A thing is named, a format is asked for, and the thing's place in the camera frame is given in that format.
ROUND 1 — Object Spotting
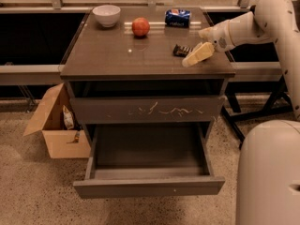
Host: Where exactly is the closed grey top drawer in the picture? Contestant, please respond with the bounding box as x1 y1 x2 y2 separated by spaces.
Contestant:
70 96 224 124

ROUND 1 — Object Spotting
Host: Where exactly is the red apple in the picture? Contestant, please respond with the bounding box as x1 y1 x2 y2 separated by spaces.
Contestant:
131 18 150 37

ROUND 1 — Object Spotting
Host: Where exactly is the crumpled wrapper in box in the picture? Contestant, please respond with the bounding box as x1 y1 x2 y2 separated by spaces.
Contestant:
63 106 74 130

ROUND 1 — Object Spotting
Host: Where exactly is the black rolling stand base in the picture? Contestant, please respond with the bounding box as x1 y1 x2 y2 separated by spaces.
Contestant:
221 77 293 147

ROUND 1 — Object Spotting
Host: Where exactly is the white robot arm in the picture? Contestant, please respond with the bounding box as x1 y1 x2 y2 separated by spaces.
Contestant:
182 0 300 119

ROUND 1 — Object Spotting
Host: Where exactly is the blue crushed soda can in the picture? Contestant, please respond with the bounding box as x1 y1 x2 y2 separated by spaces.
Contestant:
165 8 191 28

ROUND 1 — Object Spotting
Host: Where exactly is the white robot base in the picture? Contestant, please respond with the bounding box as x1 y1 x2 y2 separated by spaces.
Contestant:
236 120 300 225

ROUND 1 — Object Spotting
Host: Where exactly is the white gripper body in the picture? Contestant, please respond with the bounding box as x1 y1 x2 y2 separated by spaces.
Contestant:
209 20 234 53

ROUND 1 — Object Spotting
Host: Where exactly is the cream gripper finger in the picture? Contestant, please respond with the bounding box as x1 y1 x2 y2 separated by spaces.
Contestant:
182 42 215 68
198 27 213 39

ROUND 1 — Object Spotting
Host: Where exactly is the open grey middle drawer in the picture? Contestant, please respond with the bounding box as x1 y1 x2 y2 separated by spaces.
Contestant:
74 123 225 199

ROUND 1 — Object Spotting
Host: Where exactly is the grey drawer cabinet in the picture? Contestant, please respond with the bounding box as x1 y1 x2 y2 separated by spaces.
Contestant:
61 7 234 137

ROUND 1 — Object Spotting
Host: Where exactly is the white ceramic bowl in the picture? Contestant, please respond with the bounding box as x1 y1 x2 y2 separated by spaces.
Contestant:
92 5 121 27

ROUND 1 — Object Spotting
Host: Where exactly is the black rxbar chocolate bar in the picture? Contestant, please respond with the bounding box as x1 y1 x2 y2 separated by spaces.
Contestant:
172 45 193 57

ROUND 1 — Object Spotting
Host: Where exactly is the open cardboard box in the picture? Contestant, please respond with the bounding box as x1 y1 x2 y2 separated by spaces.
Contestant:
23 83 90 158

